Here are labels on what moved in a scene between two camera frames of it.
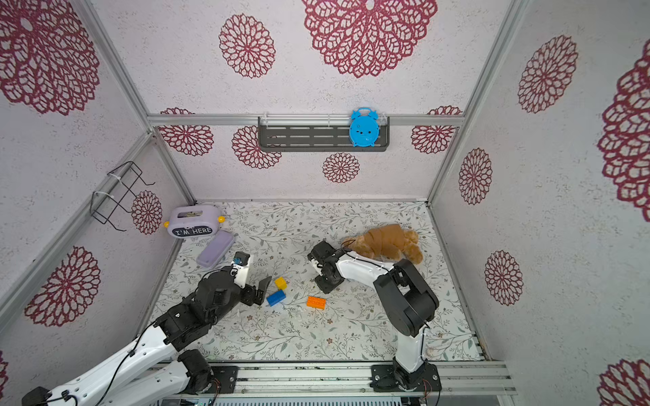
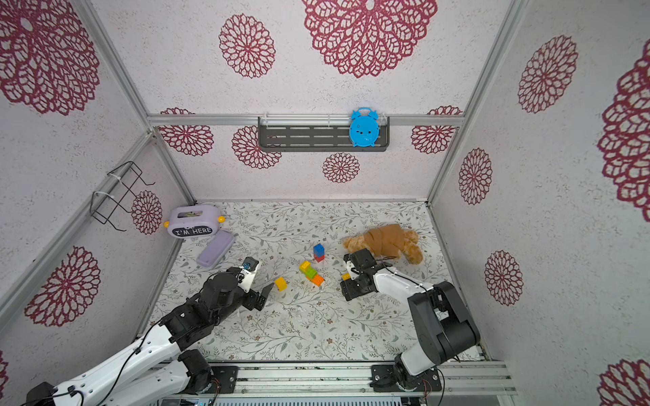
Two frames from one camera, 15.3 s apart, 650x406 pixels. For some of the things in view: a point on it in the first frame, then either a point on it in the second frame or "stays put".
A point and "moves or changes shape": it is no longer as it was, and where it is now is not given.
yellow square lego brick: [281, 283] stays put
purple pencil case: [215, 248] stays put
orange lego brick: [317, 303] moves or changes shape
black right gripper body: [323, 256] → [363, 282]
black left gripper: [250, 298] stays put
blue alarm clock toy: [364, 128] stays put
